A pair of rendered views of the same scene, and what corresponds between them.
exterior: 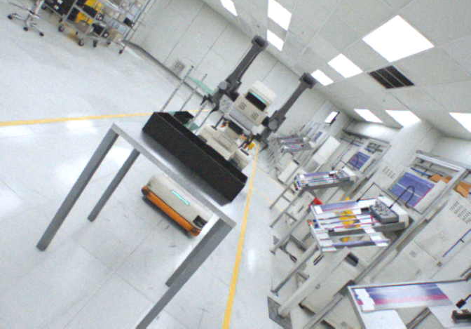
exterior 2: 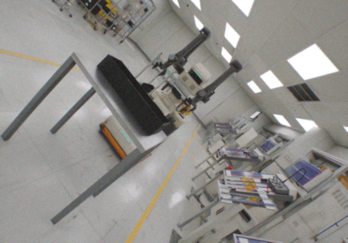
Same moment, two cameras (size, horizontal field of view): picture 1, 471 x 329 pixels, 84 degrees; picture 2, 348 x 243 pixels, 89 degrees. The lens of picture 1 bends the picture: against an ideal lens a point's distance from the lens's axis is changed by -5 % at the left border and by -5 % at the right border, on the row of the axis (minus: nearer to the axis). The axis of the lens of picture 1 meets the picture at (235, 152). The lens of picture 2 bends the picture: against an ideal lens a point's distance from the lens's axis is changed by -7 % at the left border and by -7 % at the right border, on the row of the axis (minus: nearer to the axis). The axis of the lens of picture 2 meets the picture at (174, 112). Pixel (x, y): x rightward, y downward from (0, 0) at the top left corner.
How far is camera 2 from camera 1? 0.33 m
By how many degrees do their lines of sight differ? 6
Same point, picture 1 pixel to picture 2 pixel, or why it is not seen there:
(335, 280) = (228, 230)
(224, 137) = (167, 99)
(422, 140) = (319, 144)
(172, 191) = (120, 130)
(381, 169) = (283, 155)
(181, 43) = (163, 46)
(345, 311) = not seen: outside the picture
